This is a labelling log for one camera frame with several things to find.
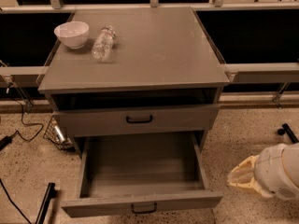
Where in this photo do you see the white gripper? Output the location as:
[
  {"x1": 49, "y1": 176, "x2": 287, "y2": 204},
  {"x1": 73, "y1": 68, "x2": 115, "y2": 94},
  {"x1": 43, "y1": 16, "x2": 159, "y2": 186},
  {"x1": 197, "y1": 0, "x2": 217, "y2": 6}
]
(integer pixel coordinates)
[{"x1": 227, "y1": 144, "x2": 298, "y2": 200}]

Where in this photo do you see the grey drawer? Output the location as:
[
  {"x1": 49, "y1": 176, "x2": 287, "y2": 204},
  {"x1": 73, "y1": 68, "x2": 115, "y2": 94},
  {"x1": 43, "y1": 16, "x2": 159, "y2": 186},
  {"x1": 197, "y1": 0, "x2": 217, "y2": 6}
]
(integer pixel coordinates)
[
  {"x1": 54, "y1": 105, "x2": 219, "y2": 137},
  {"x1": 62, "y1": 133, "x2": 223, "y2": 217}
]

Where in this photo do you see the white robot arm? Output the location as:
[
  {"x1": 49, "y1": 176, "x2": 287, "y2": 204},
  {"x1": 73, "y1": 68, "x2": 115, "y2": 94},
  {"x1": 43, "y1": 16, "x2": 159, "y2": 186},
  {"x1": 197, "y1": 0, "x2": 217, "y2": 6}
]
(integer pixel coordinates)
[{"x1": 227, "y1": 143, "x2": 299, "y2": 200}]

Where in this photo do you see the grey drawer cabinet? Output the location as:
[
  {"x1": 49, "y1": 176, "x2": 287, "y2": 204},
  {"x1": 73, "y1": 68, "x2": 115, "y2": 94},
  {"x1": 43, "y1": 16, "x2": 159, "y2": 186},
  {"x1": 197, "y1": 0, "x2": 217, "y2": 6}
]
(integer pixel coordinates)
[{"x1": 39, "y1": 7, "x2": 228, "y2": 152}]

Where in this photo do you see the grey top drawer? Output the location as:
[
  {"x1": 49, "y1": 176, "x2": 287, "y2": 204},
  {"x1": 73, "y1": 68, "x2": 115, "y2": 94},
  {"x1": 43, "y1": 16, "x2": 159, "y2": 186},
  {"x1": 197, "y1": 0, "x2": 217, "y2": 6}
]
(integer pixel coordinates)
[{"x1": 54, "y1": 105, "x2": 219, "y2": 137}]

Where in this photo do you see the black right base leg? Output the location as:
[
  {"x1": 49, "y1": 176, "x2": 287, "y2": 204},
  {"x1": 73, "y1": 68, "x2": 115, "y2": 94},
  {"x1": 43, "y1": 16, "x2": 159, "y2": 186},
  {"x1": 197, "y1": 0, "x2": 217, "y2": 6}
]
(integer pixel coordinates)
[{"x1": 277, "y1": 123, "x2": 299, "y2": 144}]

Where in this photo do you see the black base leg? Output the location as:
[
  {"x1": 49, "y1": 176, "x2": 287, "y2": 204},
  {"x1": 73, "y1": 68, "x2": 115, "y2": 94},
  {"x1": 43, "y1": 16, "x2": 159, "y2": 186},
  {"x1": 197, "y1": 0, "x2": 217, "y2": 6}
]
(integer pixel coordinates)
[
  {"x1": 35, "y1": 182, "x2": 56, "y2": 224},
  {"x1": 277, "y1": 123, "x2": 299, "y2": 144}
]

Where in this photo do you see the clear plastic water bottle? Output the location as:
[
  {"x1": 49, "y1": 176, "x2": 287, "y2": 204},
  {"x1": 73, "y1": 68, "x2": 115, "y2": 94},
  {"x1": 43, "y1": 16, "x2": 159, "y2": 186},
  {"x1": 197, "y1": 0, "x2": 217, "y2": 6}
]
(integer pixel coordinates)
[{"x1": 92, "y1": 25, "x2": 116, "y2": 63}]

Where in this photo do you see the black left base leg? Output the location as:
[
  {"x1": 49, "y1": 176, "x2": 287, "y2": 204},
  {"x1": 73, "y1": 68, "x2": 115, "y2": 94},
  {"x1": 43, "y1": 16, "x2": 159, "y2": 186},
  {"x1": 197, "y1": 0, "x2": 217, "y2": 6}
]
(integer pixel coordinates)
[{"x1": 35, "y1": 182, "x2": 56, "y2": 224}]

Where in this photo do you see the white ceramic bowl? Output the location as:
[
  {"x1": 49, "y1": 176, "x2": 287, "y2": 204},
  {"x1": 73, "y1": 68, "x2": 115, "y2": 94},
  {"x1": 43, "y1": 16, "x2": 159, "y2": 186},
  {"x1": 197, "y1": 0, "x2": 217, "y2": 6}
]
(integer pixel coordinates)
[{"x1": 54, "y1": 21, "x2": 90, "y2": 49}]

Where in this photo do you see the metal railing frame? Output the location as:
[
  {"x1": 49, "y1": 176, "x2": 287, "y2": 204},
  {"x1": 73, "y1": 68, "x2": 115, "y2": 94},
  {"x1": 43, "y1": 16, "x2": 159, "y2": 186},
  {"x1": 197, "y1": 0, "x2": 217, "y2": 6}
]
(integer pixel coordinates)
[{"x1": 0, "y1": 0, "x2": 299, "y2": 110}]

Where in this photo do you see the wire mesh basket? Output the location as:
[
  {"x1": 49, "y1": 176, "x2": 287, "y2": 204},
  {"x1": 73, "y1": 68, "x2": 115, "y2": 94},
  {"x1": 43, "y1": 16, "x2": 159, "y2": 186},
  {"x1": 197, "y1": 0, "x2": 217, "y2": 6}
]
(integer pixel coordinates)
[{"x1": 43, "y1": 117, "x2": 75, "y2": 151}]

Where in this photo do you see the black power cable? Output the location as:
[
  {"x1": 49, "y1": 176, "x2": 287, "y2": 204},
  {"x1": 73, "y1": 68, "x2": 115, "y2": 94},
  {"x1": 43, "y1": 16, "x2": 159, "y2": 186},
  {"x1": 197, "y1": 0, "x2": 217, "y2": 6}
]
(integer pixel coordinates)
[{"x1": 0, "y1": 81, "x2": 45, "y2": 151}]

